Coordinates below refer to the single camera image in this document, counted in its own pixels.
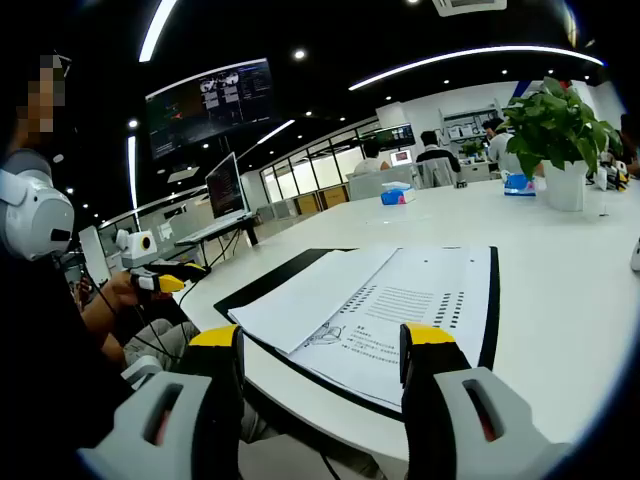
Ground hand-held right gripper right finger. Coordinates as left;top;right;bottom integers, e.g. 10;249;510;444
398;322;576;480

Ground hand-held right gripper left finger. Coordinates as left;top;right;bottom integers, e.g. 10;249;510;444
77;323;246;480

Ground white bound document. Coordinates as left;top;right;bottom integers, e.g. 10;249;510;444
227;244;494;414

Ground person's left hand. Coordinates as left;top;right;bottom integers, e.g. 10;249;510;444
106;272;162;310

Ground white flat panel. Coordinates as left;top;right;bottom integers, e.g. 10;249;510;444
78;225;111;286

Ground person's grey trousers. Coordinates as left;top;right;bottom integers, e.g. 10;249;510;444
122;318;201;374

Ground white waist device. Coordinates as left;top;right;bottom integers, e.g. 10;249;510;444
121;355;164;391

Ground black monitor stand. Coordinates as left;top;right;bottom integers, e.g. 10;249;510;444
174;212;259;262

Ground ceiling air vent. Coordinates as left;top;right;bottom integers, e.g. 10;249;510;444
167;164;201;184

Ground black desk mat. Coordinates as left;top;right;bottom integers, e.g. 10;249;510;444
213;245;501;424

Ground computer monitor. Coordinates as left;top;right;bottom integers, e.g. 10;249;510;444
204;152;252;221

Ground white chest-worn device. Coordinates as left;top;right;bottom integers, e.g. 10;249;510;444
0;167;76;262

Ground person's black shirt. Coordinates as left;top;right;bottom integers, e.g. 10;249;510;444
0;249;136;480

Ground large hanging dark screen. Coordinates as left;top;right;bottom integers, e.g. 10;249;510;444
144;57;282;161

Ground white desk partition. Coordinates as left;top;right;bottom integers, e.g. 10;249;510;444
347;167;420;202

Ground blue tissue box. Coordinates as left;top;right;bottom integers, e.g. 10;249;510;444
380;180;417;206
502;169;537;197

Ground white and yellow gripper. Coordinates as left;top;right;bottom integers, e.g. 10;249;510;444
597;159;632;194

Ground green plant in white pot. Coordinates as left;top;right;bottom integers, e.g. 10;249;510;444
499;75;624;212

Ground long curved ceiling light strip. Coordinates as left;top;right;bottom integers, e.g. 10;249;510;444
348;45;605;92

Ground ceiling air conditioner unit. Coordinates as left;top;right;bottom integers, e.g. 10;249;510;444
432;0;509;19

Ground black cable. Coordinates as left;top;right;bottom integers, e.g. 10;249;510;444
49;252;179;364

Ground wall television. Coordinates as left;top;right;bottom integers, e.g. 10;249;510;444
373;123;416;151

